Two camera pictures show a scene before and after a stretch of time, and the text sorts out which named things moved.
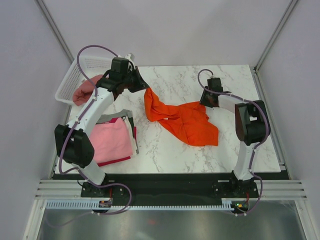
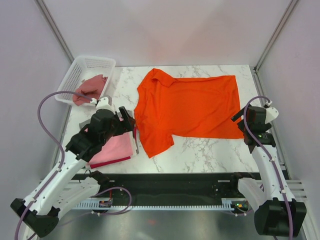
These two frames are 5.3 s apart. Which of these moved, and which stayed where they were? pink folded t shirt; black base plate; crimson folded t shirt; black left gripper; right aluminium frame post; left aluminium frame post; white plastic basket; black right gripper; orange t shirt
Moved: black right gripper; black left gripper; orange t shirt
Stayed: pink folded t shirt; right aluminium frame post; black base plate; left aluminium frame post; white plastic basket; crimson folded t shirt
